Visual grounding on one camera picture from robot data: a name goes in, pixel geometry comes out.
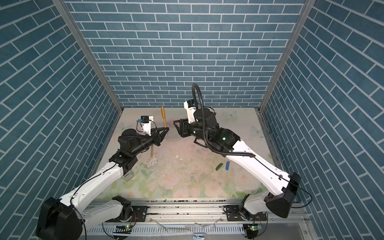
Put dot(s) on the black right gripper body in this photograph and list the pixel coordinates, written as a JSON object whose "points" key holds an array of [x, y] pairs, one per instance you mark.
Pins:
{"points": [[188, 128]]}

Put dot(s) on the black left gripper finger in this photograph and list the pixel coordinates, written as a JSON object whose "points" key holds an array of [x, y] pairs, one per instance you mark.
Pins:
{"points": [[158, 138], [162, 131]]}

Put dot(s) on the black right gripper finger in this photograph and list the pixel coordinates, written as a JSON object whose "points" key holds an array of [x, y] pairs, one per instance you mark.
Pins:
{"points": [[180, 130], [178, 122]]}

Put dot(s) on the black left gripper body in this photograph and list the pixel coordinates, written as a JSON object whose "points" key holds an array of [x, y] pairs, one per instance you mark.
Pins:
{"points": [[146, 142]]}

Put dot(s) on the tan pen cap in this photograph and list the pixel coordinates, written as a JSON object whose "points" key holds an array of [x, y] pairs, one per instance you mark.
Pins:
{"points": [[163, 112]]}

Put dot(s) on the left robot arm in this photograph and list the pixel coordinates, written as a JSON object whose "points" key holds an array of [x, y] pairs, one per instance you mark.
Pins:
{"points": [[68, 217]]}

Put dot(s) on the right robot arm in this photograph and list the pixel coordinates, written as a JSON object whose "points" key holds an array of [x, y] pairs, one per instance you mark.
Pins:
{"points": [[282, 187]]}

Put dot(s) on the green pen cap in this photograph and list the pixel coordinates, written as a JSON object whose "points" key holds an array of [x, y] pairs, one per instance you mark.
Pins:
{"points": [[219, 166]]}

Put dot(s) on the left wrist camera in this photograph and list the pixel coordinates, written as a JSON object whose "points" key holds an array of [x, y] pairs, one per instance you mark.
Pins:
{"points": [[146, 125]]}

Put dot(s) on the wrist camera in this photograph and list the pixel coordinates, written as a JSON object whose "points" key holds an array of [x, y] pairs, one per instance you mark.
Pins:
{"points": [[146, 125], [190, 107]]}

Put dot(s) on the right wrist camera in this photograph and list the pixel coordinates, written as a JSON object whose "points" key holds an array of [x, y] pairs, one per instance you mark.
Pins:
{"points": [[190, 107]]}

